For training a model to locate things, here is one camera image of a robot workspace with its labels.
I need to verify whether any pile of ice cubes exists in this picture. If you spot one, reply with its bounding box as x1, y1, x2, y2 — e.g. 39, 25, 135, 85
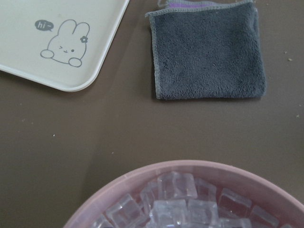
91, 171, 291, 228

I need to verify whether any cream rabbit tray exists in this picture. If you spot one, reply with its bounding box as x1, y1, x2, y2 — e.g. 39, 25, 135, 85
0, 0, 129, 92

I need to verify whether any grey folded cloth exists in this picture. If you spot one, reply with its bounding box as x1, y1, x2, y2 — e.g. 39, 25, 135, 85
146, 0, 266, 100

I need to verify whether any pink bowl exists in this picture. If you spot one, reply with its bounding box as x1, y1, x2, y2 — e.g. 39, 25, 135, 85
65, 160, 304, 228

